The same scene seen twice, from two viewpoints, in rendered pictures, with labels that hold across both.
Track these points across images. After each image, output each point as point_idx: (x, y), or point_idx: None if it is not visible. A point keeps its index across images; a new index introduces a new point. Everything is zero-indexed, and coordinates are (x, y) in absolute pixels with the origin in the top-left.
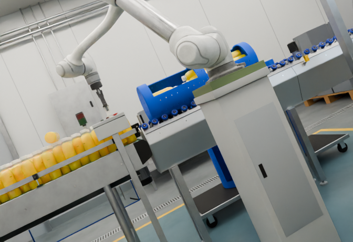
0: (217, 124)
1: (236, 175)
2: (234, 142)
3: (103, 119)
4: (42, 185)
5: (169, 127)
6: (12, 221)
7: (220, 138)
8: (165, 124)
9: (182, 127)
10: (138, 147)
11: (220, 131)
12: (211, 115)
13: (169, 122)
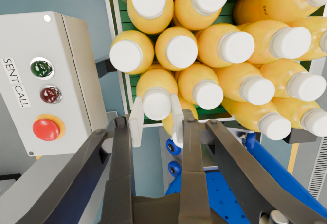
0: (28, 198)
1: None
2: (21, 181)
3: (40, 77)
4: None
5: (166, 168)
6: None
7: (51, 181)
8: (168, 172)
9: (164, 179)
10: None
11: (35, 190)
12: (27, 211)
13: (169, 181)
